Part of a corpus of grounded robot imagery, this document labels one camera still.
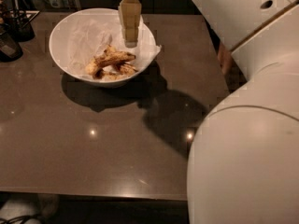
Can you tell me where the white ceramic bowl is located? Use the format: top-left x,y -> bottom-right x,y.
49,8 -> 147,88

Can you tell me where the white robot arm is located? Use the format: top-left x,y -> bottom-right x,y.
187,0 -> 299,224

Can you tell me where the white object under table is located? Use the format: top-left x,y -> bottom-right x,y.
0,193 -> 59,224

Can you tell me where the black wire utensil holder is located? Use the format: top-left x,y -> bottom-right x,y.
1,0 -> 35,42

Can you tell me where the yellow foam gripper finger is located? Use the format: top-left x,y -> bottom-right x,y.
118,0 -> 142,48

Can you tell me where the white paper liner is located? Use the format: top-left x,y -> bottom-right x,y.
67,11 -> 161,84

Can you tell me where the dark scale device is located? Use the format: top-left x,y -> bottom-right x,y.
0,24 -> 23,63

